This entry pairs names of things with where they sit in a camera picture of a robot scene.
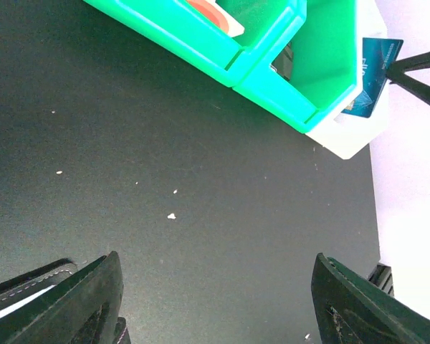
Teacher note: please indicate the green bin middle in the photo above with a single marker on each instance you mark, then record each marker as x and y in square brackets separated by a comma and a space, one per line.
[323, 72]

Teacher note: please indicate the black leather card holder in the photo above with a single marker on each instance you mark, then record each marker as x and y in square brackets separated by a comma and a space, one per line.
[25, 294]

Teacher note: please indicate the black vip card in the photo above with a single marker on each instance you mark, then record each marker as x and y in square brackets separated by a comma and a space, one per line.
[283, 63]

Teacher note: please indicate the green bin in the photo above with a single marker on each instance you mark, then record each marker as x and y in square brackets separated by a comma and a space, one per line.
[184, 31]
[323, 72]

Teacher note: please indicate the white bin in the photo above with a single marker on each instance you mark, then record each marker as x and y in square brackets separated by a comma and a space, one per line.
[343, 134]

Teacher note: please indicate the green bin left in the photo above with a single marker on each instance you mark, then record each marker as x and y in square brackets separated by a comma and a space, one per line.
[184, 31]

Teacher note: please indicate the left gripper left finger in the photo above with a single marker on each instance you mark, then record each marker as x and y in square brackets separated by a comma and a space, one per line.
[71, 308]

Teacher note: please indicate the blue card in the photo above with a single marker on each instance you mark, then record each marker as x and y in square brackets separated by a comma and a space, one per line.
[378, 55]

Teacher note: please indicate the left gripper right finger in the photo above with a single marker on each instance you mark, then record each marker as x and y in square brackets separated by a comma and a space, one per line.
[350, 309]

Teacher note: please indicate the red white card stack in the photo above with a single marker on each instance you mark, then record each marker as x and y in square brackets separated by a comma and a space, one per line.
[218, 16]

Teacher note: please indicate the black aluminium frame rail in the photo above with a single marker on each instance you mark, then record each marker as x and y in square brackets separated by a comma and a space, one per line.
[382, 277]

